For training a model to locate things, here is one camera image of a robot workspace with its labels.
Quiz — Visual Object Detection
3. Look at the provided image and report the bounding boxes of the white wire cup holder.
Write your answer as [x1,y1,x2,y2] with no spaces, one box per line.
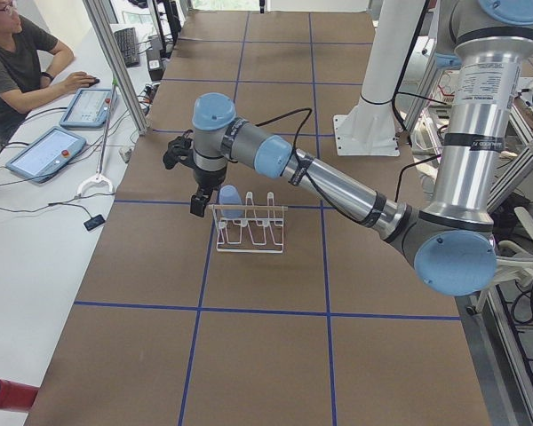
[209,192,288,254]

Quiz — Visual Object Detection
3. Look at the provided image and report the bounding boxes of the red cylinder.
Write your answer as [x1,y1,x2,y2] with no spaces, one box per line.
[0,379,39,413]

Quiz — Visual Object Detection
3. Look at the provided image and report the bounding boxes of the small black puck device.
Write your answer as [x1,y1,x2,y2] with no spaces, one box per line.
[84,215,106,232]

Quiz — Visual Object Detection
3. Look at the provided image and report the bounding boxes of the lower teach pendant tablet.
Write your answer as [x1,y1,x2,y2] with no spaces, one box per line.
[5,127,86,184]

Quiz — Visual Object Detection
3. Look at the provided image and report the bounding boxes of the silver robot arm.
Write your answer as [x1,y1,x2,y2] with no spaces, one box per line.
[163,1,533,296]

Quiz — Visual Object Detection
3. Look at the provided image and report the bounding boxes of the aluminium frame post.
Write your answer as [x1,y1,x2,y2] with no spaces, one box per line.
[83,0,147,136]

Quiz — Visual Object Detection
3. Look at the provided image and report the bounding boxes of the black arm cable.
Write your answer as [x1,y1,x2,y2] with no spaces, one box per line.
[255,106,338,214]

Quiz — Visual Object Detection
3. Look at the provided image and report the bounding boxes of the teach pendant tablet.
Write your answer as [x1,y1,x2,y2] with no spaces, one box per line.
[59,88,117,130]
[5,127,86,184]

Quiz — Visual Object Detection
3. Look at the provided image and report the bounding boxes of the blue plastic cup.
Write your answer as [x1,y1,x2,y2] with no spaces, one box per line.
[219,185,243,219]

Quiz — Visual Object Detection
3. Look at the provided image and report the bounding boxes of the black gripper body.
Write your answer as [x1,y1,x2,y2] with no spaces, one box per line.
[163,130,227,198]

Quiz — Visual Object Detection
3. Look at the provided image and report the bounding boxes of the black keyboard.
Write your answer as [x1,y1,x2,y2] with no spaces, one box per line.
[113,28,140,67]

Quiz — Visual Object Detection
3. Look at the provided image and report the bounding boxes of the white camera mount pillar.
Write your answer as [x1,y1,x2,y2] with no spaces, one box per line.
[333,0,427,156]

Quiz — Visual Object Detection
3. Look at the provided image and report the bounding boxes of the seated person dark shirt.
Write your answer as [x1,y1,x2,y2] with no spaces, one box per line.
[0,1,98,144]

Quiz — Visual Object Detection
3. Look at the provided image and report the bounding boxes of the upper teach pendant tablet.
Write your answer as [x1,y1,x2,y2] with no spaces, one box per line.
[59,88,117,130]

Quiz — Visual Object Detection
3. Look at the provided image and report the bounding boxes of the reacher grabber stick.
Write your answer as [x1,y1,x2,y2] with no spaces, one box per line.
[76,78,117,198]

